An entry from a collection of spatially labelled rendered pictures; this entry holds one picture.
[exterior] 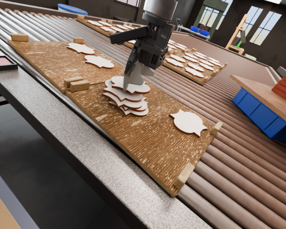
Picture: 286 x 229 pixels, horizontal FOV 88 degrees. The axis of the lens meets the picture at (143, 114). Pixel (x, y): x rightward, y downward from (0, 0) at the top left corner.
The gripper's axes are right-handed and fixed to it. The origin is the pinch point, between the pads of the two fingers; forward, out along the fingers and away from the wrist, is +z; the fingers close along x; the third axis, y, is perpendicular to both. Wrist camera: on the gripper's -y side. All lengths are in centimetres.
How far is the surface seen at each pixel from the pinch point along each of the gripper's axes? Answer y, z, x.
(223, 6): 15, -96, 642
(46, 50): -42.0, 5.2, 4.4
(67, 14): -102, 5, 78
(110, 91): -3.1, 1.8, -6.9
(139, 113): 7.9, 4.4, -7.1
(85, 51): -33.8, 4.3, 18.8
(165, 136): 17.9, 5.2, -9.9
